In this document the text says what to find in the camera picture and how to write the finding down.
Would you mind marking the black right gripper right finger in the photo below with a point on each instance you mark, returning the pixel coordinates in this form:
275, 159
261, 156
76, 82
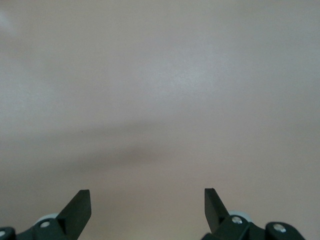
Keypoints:
215, 212

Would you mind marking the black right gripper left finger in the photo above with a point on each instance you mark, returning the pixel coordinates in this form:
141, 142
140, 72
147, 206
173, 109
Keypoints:
75, 215

